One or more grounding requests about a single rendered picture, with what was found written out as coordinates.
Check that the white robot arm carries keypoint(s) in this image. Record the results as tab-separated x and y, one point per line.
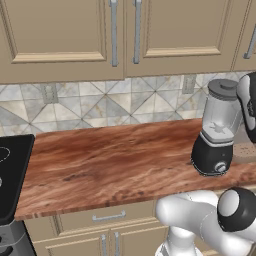
186	213

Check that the black base glass blender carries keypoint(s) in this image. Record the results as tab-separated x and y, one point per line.
213	153

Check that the grey blender lid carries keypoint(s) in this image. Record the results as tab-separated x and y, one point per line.
222	88

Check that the beige drawer front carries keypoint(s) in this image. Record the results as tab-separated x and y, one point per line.
83	218

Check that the beige base cupboard door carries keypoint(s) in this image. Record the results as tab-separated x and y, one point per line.
73	245
140	241

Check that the tan speckled block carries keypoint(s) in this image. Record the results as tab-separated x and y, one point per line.
245	151

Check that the black hob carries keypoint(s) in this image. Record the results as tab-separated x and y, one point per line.
13	173

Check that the grey oven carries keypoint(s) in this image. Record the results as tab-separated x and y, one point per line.
13	240

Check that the grey wall socket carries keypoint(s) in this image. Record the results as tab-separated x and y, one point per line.
50	93
189	84

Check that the wide beige wall cupboard door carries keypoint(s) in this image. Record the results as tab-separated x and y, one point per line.
56	33

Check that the narrow beige wall cupboard door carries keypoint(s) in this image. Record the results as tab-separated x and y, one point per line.
241	26

